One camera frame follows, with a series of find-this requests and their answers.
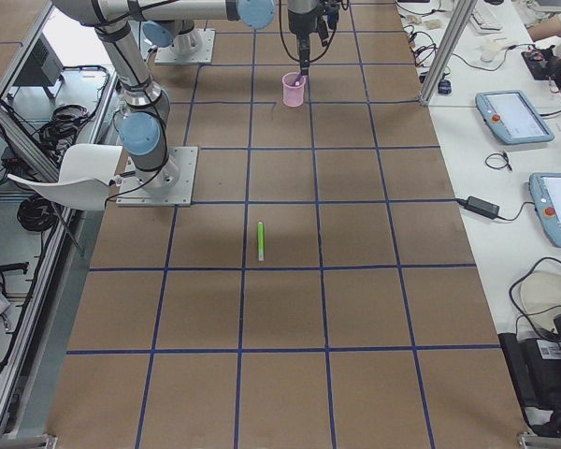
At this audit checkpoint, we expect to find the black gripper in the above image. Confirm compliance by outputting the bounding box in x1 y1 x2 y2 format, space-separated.
288 10 318 75

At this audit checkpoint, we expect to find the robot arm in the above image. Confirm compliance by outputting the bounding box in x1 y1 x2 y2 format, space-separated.
53 0 281 85
95 21 170 185

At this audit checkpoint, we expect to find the pink mesh cup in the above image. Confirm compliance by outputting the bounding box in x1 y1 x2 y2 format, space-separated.
281 72 307 108

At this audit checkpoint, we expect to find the green highlighter pen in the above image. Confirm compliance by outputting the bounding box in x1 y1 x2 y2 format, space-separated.
256 221 266 262

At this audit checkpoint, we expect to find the upper teach pendant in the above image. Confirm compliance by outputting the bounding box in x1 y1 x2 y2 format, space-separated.
475 90 554 145

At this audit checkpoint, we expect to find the teach pendant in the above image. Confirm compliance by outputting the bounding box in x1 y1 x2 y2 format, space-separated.
529 173 561 248
475 90 554 145

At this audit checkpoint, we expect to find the white chair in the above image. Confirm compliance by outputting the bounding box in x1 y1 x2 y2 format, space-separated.
8 143 122 210

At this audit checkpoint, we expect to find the black power brick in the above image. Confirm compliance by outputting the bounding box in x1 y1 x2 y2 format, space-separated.
464 196 499 220

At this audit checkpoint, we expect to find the lower teach pendant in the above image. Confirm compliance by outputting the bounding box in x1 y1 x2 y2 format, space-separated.
529 173 561 248

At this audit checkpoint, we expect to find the black device box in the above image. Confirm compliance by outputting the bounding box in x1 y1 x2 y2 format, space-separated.
498 333 561 438

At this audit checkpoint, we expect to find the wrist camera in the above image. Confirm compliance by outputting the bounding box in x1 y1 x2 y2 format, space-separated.
315 0 339 48

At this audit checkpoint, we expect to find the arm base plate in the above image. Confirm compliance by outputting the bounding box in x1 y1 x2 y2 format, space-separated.
115 147 198 207
154 28 216 65

